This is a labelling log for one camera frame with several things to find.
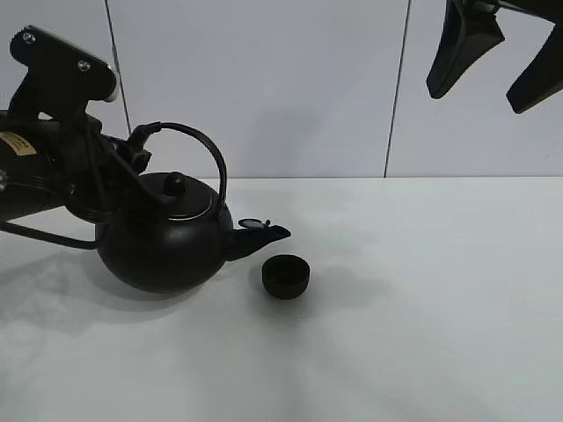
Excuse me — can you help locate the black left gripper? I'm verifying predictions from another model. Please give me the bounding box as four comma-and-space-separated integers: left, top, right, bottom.
6, 25, 176, 222

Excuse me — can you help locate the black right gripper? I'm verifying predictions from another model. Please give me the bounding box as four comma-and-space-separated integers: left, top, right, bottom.
426, 0, 562, 114

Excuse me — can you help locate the black cast iron teapot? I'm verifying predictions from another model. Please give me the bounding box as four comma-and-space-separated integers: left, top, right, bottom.
95, 122, 291, 295

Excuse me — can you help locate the small black teacup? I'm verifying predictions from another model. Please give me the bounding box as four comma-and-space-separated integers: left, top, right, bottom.
261, 254, 311, 300

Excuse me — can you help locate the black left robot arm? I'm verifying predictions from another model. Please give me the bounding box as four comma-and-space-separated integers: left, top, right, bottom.
1, 25, 168, 223

